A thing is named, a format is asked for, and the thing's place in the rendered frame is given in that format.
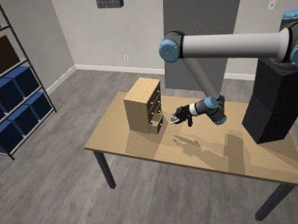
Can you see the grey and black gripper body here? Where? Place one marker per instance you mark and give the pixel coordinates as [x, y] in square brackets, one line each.
[182, 112]

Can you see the dark brown chest of drawers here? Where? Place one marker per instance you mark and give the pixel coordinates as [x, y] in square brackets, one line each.
[136, 104]

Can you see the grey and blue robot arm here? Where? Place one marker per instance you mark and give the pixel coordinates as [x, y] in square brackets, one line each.
[176, 45]

